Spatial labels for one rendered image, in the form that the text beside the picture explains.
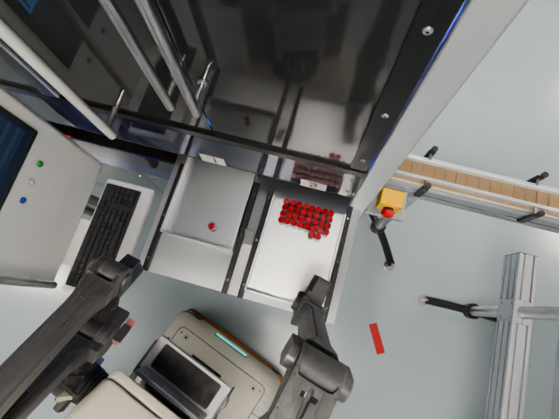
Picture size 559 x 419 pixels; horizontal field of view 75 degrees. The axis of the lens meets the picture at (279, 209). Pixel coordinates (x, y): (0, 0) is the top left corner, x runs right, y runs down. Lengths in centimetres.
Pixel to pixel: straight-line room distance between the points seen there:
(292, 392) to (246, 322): 158
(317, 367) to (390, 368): 165
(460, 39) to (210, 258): 99
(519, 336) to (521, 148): 131
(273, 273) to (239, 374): 75
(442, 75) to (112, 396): 83
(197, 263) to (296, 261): 34
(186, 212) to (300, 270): 45
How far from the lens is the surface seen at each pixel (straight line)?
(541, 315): 171
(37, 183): 135
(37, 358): 75
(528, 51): 314
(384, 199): 118
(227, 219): 130
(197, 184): 135
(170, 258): 132
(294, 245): 126
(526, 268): 187
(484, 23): 55
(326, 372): 58
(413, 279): 224
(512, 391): 183
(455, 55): 59
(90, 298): 80
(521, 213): 145
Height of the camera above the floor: 212
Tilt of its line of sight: 75 degrees down
